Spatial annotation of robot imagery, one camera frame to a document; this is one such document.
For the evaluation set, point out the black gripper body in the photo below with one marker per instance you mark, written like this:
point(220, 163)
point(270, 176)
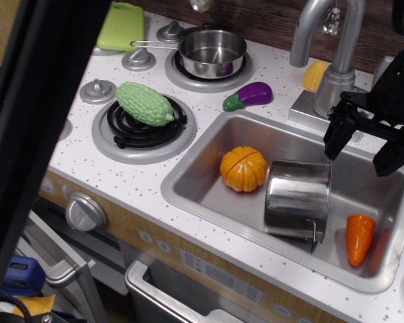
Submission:
point(378, 112)

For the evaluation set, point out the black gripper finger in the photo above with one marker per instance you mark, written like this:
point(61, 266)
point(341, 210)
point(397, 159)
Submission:
point(391, 156)
point(338, 134)

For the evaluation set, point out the steel pot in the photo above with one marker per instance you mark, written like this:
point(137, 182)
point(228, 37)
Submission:
point(297, 200)

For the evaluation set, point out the stainless steel sink basin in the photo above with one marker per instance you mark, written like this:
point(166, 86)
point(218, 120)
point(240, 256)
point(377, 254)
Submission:
point(338, 218)

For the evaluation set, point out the yellow toy corn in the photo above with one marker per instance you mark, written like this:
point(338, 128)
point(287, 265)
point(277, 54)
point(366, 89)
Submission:
point(313, 75)

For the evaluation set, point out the orange toy carrot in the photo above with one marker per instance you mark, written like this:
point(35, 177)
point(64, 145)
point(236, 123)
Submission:
point(359, 236)

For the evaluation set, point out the purple toy eggplant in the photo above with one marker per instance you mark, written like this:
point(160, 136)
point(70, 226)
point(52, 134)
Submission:
point(253, 94)

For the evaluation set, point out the orange toy pumpkin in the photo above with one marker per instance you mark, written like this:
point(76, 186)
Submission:
point(243, 169)

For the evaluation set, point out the steel saucepan on stove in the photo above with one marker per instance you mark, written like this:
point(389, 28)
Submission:
point(208, 54)

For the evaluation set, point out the green toy bitter gourd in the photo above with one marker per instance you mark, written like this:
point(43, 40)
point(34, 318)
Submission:
point(144, 104)

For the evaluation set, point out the silver stove knob back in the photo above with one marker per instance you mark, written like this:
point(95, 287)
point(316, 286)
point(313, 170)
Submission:
point(170, 33)

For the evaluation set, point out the silver stove knob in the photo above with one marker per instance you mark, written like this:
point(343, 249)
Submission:
point(139, 60)
point(97, 92)
point(170, 33)

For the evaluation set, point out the front right black burner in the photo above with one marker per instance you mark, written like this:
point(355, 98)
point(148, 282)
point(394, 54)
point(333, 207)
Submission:
point(122, 138)

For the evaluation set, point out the silver stove knob middle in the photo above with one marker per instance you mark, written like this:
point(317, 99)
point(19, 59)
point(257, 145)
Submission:
point(139, 60)

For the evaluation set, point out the green plastic cutting board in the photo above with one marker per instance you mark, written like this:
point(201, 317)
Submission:
point(124, 23)

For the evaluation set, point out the silver stove knob front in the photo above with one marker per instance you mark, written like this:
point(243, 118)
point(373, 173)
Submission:
point(97, 92)

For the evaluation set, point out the silver oven dial knob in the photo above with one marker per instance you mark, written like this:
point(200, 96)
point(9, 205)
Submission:
point(83, 213)

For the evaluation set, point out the blue object on floor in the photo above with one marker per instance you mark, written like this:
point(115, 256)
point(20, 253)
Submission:
point(24, 277)

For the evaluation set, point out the silver dishwasher door handle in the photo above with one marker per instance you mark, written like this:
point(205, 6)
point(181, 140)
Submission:
point(172, 308)

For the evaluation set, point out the silver oven door handle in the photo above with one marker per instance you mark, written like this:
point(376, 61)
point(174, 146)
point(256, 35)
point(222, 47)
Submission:
point(61, 263)

